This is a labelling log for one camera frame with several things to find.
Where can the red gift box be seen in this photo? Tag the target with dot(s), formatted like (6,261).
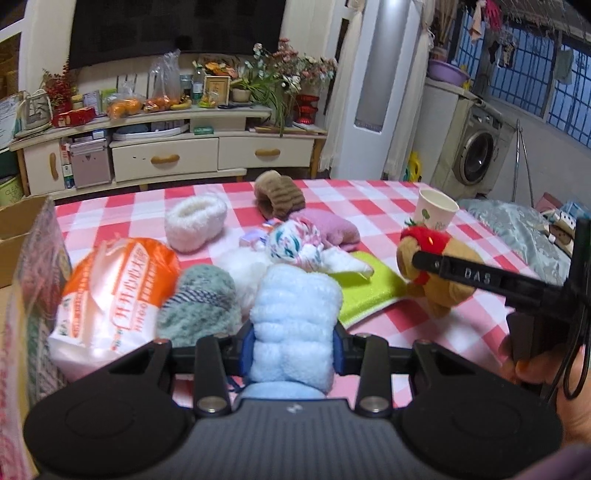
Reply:
(74,117)

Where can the red white checkered tablecloth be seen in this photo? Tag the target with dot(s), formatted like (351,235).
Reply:
(369,203)

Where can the white fluffy plush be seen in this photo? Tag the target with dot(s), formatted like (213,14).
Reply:
(242,270)

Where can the green glass bottle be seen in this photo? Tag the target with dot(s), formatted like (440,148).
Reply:
(198,85)

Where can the white handbag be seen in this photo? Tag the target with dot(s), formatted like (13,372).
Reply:
(37,110)

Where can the yellow green sponge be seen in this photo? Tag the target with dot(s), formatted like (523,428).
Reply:
(374,288)

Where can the green grey fluffy sock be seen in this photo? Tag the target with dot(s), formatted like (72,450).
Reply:
(198,300)

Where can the white paper cup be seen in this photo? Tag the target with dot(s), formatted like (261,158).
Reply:
(434,207)

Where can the white paper calendar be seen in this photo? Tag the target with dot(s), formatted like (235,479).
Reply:
(10,122)

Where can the orange white tissue bag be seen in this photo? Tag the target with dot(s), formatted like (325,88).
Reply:
(111,295)

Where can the white fluffy baby shoe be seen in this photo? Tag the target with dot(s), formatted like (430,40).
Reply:
(194,224)

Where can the black television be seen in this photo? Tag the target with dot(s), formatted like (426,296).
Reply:
(175,27)

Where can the brown fluffy sock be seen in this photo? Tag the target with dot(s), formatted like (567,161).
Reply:
(281,196)

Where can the cardboard box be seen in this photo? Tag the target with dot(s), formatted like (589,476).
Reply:
(14,258)

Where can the red lantern ornament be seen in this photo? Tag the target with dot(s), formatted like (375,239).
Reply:
(307,110)

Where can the person's right forearm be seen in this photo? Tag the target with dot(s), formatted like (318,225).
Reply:
(577,466)

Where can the purple plastic basin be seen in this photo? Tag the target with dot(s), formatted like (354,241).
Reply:
(447,71)

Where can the potted spider plant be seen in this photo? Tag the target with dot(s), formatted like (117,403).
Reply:
(268,90)

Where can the pink plush cloth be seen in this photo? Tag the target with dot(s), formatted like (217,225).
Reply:
(337,228)

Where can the red berry branch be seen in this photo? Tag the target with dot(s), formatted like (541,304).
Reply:
(60,85)

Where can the person's right hand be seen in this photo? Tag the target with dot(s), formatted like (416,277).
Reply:
(577,406)

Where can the dark hanging clothes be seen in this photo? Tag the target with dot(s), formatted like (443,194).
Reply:
(505,48)

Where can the yellow plastic toy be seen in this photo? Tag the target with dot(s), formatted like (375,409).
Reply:
(414,167)

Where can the floral white cloth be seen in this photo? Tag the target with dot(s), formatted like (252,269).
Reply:
(293,244)

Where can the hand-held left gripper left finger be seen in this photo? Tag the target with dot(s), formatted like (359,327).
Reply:
(247,350)

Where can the white standing air conditioner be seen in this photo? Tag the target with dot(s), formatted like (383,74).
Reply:
(383,69)

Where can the cream television cabinet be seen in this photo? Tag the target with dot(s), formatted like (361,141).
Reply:
(184,157)

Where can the metal drying rack pole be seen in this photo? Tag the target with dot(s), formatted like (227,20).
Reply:
(521,157)

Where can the pile of oranges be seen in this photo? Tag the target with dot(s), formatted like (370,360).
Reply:
(159,104)

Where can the light blue fluffy towel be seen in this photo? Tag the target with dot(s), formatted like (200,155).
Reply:
(295,314)

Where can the brown bear plush toy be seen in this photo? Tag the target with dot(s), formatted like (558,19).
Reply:
(441,288)

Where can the artificial flower bouquet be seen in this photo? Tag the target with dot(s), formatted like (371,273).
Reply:
(295,64)

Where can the pink storage box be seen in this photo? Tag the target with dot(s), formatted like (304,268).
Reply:
(91,165)

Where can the printed plastic bag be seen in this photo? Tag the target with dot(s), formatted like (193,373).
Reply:
(37,332)

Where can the wooden picture frame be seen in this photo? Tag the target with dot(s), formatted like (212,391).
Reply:
(217,90)

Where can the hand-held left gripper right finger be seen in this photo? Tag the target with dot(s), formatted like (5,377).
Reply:
(340,351)

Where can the clear plastic bag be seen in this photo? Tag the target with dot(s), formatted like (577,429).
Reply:
(165,76)

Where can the silver washing machine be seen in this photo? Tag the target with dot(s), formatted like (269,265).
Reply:
(478,152)

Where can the small green box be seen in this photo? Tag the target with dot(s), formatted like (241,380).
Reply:
(203,130)

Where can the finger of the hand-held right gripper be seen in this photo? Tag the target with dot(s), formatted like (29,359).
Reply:
(466,273)

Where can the bunch of bananas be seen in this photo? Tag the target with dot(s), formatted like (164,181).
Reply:
(181,105)

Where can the green hanging shirt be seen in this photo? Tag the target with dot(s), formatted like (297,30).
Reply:
(564,65)

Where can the grey bed blanket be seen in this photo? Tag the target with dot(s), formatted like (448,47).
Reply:
(508,230)

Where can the bag of oranges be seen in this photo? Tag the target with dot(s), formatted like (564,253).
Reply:
(124,106)

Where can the dried reed bundle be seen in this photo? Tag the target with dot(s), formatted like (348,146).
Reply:
(445,23)

